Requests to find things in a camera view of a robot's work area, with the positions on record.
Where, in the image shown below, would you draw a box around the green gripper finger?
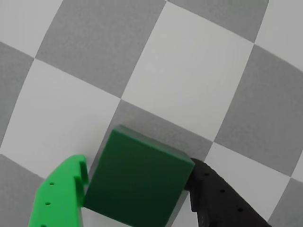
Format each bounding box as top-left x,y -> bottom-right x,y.
28,154 -> 89,227

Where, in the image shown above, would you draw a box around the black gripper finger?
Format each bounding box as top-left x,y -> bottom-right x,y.
184,157 -> 273,227

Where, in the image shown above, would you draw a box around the dark green dice cube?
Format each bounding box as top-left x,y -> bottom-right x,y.
83,124 -> 196,227

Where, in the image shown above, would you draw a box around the grey white checkerboard mat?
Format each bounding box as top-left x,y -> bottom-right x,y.
0,0 -> 303,227

